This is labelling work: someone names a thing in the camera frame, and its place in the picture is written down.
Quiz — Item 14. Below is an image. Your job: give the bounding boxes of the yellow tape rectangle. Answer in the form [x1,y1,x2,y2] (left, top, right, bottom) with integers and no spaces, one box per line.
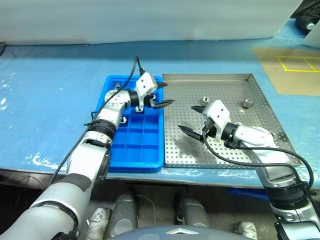
[276,56,320,73]

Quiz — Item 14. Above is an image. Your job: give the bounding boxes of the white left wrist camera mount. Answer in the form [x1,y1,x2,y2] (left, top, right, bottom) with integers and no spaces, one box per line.
[135,72,164,112]

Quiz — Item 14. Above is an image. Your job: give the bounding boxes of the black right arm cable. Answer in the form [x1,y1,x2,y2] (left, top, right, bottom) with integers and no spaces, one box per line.
[202,129,315,198]

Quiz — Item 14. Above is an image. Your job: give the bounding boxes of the white foam sheet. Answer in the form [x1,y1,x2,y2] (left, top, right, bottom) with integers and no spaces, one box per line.
[0,0,304,46]

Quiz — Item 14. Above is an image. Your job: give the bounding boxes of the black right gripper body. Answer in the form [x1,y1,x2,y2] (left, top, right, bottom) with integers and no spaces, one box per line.
[201,119,218,139]

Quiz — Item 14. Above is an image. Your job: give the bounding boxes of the dark grey robot torso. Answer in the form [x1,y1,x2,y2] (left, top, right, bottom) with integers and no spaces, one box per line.
[107,223,241,240]

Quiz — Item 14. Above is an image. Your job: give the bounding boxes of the white robot left foot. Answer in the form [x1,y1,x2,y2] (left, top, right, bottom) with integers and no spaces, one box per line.
[86,207,113,240]

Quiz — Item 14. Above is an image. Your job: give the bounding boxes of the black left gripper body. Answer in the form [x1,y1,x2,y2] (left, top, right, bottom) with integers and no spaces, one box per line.
[143,94,158,109]

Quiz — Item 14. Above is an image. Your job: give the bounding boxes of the white robot right foot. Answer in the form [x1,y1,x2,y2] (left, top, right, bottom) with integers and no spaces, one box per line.
[233,221,258,240]

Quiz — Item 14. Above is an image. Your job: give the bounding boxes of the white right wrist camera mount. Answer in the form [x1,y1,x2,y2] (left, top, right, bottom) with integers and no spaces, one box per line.
[203,99,231,141]

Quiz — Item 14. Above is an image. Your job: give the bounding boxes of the grey robot leg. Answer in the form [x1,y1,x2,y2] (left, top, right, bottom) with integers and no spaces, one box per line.
[177,197,210,227]
[109,192,139,237]

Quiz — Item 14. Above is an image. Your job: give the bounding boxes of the white robot foot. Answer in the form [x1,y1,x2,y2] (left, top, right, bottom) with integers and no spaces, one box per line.
[233,221,258,240]
[86,207,113,240]

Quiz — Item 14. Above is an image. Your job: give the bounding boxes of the perforated steel tray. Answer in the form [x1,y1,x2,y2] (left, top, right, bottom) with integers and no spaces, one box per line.
[162,72,303,170]

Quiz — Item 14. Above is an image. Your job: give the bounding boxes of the grey robot right leg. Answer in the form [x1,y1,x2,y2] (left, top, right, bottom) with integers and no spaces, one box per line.
[177,197,210,227]

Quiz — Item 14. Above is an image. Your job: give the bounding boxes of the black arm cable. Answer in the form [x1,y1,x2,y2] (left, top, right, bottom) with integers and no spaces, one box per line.
[48,56,151,186]
[202,129,315,198]

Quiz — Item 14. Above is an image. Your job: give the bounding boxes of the blue plastic compartment tray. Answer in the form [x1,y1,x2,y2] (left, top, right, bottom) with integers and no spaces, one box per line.
[95,74,166,173]

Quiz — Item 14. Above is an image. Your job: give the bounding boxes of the grey robot left leg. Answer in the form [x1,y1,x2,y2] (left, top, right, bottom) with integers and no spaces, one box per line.
[109,192,139,237]

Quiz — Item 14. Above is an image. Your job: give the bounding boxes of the brown cardboard sheet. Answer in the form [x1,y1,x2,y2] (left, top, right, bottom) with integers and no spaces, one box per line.
[252,46,320,96]

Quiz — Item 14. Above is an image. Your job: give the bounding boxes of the black bag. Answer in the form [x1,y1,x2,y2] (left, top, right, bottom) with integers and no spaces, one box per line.
[291,0,320,33]

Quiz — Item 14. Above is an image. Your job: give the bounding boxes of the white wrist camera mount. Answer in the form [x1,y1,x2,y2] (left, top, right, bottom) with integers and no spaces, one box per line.
[203,99,231,141]
[135,72,164,112]

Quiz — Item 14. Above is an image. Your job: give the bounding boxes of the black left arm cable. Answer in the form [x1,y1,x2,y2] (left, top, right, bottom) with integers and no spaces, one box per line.
[48,56,151,186]

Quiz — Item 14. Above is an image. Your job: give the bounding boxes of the white panel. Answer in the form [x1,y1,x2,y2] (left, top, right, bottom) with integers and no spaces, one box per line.
[302,21,320,47]

